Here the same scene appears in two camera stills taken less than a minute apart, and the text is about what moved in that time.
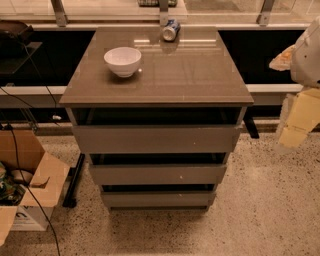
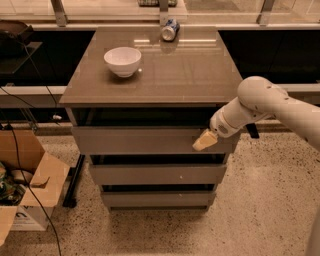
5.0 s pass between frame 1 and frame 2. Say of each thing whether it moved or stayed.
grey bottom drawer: stayed
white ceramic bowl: stayed
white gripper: moved
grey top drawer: stayed
